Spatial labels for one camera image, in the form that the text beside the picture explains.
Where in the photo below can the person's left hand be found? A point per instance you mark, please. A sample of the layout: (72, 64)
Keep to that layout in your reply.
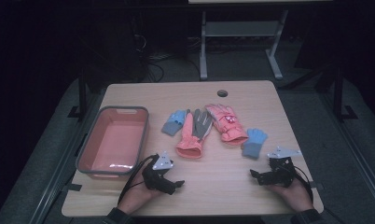
(136, 194)

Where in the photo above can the pink ski glove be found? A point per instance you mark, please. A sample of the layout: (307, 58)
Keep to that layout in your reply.
(227, 126)
(188, 144)

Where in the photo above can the black table edge bracket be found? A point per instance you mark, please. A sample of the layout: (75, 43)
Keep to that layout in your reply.
(73, 187)

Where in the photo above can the grey metal stand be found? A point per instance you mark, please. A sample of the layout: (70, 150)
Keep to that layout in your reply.
(238, 29)

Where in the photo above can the small blue grey knit glove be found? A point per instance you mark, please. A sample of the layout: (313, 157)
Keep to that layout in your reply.
(173, 123)
(254, 141)

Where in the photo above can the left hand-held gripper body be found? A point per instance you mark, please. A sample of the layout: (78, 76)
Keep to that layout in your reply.
(159, 174)

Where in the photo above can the pink plastic basket grey rim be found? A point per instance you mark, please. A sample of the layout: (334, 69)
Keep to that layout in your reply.
(114, 140)

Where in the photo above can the black metal stand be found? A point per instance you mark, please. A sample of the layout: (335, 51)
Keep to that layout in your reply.
(338, 93)
(82, 93)

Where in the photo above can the person's right hand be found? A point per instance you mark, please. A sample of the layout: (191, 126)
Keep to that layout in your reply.
(296, 196)

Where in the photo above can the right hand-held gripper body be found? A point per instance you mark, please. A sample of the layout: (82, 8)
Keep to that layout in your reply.
(282, 169)

